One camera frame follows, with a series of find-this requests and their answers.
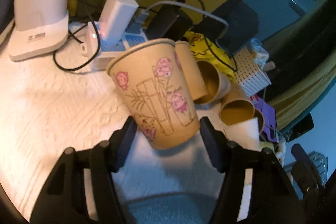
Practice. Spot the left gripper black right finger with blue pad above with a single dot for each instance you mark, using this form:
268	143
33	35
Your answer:
273	199

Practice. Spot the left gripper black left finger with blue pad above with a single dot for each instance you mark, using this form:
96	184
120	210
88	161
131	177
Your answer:
62	197

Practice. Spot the printed paper cup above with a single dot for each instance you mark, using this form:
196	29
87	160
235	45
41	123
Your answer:
150	81

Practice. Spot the lying brown paper cup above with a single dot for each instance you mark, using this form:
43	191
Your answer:
237	107

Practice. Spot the purple packet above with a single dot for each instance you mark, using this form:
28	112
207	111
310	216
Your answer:
266	116

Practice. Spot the white perforated tissue box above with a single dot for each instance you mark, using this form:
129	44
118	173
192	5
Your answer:
249	76

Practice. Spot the white blue power strip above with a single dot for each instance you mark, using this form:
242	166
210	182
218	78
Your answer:
108	50

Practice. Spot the yellow plastic bag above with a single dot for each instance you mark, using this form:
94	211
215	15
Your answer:
204	49

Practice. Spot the white desk lamp base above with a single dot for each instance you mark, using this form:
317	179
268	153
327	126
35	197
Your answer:
41	27

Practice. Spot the white power adapter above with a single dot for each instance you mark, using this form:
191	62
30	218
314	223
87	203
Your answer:
115	17

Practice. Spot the black power bank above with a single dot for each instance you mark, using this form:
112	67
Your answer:
169	22

